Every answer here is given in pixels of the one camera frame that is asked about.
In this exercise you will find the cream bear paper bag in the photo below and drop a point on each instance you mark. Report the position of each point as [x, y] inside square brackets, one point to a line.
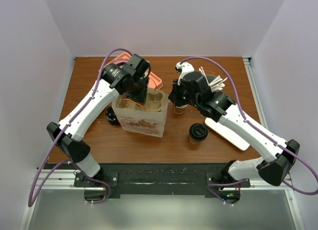
[147, 123]

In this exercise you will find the tan cardboard cup carrier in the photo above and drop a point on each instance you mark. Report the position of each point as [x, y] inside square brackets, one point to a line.
[155, 101]

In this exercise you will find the grey straw holder cup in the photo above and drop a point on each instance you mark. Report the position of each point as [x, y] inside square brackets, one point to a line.
[210, 78]

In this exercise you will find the white rectangular tray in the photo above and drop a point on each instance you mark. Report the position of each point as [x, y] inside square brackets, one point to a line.
[227, 134]

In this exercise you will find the black plastic cup lid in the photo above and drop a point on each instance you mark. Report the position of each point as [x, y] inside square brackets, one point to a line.
[198, 131]

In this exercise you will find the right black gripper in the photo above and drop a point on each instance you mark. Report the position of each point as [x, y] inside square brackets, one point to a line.
[174, 96]

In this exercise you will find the stack of black lids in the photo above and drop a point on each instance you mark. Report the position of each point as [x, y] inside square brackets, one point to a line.
[111, 116]

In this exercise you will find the salmon pink tray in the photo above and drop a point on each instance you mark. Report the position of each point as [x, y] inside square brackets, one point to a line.
[154, 83]

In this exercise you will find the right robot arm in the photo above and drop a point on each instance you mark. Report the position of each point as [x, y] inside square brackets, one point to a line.
[275, 160]

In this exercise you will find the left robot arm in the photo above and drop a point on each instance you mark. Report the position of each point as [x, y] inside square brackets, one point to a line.
[130, 77]

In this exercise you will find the brown paper coffee cup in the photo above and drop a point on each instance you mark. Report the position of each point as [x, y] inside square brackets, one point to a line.
[195, 141]

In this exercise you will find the stack of paper cups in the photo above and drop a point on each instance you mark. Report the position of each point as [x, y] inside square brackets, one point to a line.
[179, 109]

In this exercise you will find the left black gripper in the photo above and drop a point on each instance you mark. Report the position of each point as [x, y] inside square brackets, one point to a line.
[140, 97]

